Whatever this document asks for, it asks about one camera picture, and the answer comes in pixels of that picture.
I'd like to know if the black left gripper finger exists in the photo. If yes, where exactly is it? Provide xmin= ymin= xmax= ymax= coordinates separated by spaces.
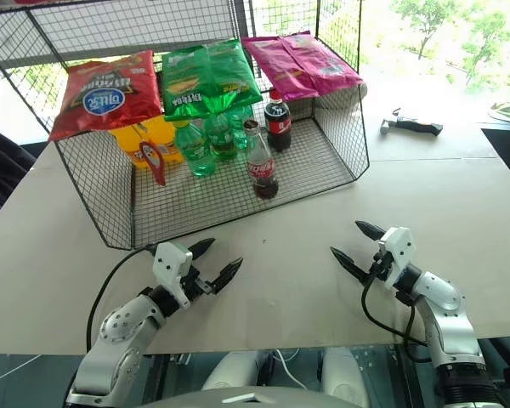
xmin=207 ymin=257 xmax=244 ymax=297
xmin=188 ymin=237 xmax=217 ymax=262

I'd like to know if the black handled hammer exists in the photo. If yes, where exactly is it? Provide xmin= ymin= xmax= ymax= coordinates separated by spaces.
xmin=379 ymin=109 xmax=445 ymax=138

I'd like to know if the yellow drink bottle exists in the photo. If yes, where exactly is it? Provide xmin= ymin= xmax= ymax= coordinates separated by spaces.
xmin=109 ymin=122 xmax=154 ymax=172
xmin=146 ymin=115 xmax=186 ymax=167

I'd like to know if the plastic cola bottle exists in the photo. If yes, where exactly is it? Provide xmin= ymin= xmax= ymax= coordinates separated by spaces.
xmin=263 ymin=87 xmax=292 ymax=154

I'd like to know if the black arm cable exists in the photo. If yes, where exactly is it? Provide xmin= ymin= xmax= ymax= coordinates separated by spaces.
xmin=360 ymin=271 xmax=431 ymax=363
xmin=85 ymin=244 xmax=159 ymax=354

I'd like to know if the dark side table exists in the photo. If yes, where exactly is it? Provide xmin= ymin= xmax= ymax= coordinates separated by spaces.
xmin=479 ymin=122 xmax=510 ymax=190

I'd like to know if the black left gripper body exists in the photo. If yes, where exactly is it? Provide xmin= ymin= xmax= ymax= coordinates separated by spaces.
xmin=181 ymin=261 xmax=216 ymax=301

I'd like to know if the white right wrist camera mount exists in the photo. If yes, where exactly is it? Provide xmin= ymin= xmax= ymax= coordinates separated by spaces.
xmin=377 ymin=226 xmax=417 ymax=292

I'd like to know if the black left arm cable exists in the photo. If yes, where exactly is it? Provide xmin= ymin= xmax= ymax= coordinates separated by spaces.
xmin=85 ymin=244 xmax=159 ymax=354

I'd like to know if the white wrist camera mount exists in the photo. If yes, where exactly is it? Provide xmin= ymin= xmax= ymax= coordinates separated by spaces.
xmin=152 ymin=241 xmax=194 ymax=308
xmin=377 ymin=226 xmax=417 ymax=292

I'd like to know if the red chip bag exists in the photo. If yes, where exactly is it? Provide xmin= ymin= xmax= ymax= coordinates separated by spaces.
xmin=48 ymin=49 xmax=164 ymax=142

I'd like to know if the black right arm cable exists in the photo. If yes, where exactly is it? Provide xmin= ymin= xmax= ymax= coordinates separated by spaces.
xmin=360 ymin=271 xmax=431 ymax=363

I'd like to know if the green plastic soda bottle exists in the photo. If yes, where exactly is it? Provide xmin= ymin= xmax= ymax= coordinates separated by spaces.
xmin=174 ymin=119 xmax=218 ymax=179
xmin=228 ymin=104 xmax=255 ymax=150
xmin=203 ymin=110 xmax=240 ymax=163

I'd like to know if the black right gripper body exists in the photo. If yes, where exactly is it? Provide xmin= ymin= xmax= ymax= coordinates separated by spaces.
xmin=366 ymin=249 xmax=395 ymax=283

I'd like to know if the glass cola bottle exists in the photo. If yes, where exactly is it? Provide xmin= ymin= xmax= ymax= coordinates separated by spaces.
xmin=242 ymin=119 xmax=280 ymax=201

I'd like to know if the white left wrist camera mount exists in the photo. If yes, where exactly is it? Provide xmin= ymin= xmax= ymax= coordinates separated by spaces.
xmin=152 ymin=241 xmax=194 ymax=308

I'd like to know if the green chip bag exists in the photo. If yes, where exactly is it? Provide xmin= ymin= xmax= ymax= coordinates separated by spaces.
xmin=160 ymin=38 xmax=264 ymax=122

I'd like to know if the white thin cable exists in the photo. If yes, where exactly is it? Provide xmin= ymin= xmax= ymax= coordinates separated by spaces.
xmin=273 ymin=347 xmax=309 ymax=391

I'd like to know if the black wire mesh rack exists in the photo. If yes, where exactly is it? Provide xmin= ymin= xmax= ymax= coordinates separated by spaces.
xmin=0 ymin=0 xmax=371 ymax=251

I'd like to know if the white rounded robot leg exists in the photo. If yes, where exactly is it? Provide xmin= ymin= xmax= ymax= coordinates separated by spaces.
xmin=320 ymin=346 xmax=371 ymax=408
xmin=201 ymin=348 xmax=274 ymax=393

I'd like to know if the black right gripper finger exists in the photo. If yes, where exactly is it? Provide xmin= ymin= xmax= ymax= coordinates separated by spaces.
xmin=329 ymin=246 xmax=371 ymax=285
xmin=354 ymin=219 xmax=388 ymax=243

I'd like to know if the black chair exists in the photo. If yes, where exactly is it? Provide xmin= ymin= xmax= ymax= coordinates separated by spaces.
xmin=0 ymin=123 xmax=38 ymax=234

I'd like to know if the pink chip bag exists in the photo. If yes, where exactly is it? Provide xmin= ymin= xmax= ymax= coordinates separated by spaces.
xmin=241 ymin=30 xmax=365 ymax=101

